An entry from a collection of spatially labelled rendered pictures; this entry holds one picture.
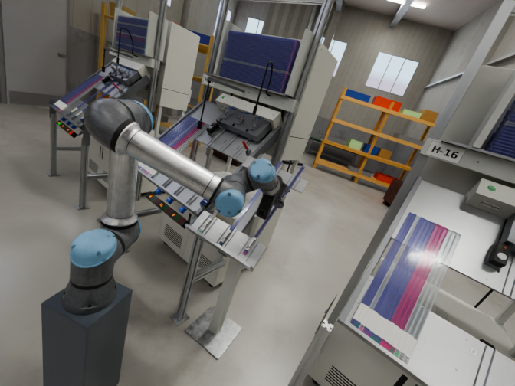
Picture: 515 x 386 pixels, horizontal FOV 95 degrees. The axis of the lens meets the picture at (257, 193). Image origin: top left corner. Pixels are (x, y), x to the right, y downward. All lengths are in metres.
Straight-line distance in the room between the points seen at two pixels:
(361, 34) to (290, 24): 2.87
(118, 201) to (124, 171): 0.11
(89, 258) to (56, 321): 0.26
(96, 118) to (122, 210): 0.34
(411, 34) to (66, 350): 12.31
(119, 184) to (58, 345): 0.57
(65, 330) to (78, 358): 0.11
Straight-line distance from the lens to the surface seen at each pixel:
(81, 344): 1.03
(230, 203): 0.62
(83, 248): 0.87
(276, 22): 11.51
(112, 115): 0.71
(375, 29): 12.10
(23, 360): 1.62
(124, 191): 0.89
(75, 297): 0.97
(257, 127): 1.42
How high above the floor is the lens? 1.30
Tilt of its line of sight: 20 degrees down
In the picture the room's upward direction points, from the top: 18 degrees clockwise
